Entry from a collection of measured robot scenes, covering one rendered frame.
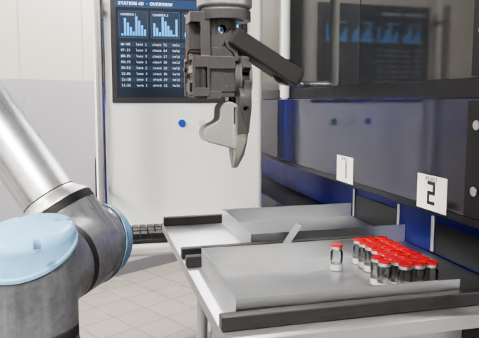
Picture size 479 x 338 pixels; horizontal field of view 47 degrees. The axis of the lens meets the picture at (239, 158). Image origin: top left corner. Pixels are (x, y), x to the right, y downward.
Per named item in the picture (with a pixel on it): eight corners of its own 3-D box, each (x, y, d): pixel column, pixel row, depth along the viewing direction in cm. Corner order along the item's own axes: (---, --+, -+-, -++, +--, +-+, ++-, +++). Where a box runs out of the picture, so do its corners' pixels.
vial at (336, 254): (339, 267, 98) (339, 243, 98) (344, 271, 96) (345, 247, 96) (328, 268, 98) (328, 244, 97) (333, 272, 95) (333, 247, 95)
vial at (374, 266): (379, 281, 90) (380, 254, 90) (386, 286, 88) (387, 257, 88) (367, 282, 90) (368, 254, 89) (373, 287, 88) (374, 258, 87)
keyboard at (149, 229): (244, 226, 164) (244, 217, 164) (256, 237, 151) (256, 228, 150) (106, 233, 156) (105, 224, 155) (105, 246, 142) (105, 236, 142)
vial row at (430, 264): (383, 259, 103) (383, 235, 102) (440, 292, 86) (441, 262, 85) (372, 260, 102) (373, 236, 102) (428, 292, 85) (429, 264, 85)
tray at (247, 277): (375, 254, 107) (375, 237, 107) (459, 301, 82) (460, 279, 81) (201, 267, 99) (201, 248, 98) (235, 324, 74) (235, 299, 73)
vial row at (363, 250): (361, 261, 102) (361, 237, 101) (414, 294, 84) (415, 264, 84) (350, 262, 101) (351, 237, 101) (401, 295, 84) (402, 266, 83)
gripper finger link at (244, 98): (230, 132, 77) (230, 70, 76) (242, 132, 77) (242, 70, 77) (238, 135, 73) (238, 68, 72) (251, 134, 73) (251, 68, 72)
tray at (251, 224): (350, 216, 143) (351, 202, 142) (404, 240, 118) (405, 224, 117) (222, 223, 134) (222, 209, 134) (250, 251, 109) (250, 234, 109)
